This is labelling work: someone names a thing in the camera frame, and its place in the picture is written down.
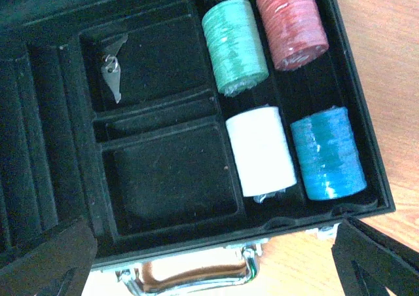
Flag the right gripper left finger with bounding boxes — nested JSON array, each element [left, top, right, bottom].
[[1, 217, 98, 295]]

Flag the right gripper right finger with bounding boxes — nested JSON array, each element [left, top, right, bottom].
[[331, 217, 418, 295]]

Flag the blue poker chip stack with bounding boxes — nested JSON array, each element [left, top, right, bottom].
[[291, 106, 367, 201]]

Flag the white poker chip stack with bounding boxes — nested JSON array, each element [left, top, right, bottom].
[[225, 105, 297, 204]]

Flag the black poker set case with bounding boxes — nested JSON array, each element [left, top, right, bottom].
[[0, 0, 397, 295]]

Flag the red poker chip stack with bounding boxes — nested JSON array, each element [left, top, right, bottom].
[[256, 0, 329, 71]]

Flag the green poker chip stack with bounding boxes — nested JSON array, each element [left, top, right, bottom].
[[202, 0, 269, 97]]

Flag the small case keys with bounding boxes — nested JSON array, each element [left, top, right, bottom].
[[100, 34, 128, 104]]

